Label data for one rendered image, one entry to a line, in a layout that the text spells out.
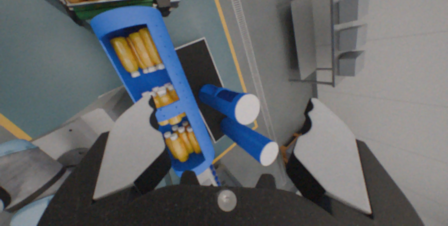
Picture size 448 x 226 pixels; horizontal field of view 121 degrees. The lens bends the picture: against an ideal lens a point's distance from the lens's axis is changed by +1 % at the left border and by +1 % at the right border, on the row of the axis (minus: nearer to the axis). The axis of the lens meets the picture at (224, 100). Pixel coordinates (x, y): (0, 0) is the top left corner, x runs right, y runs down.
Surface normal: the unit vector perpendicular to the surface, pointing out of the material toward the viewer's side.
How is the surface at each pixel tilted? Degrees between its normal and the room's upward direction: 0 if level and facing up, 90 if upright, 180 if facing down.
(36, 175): 51
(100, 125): 0
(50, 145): 1
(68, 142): 1
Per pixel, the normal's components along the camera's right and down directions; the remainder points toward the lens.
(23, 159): 0.91, -0.40
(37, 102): 0.51, 0.20
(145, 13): 0.81, 0.00
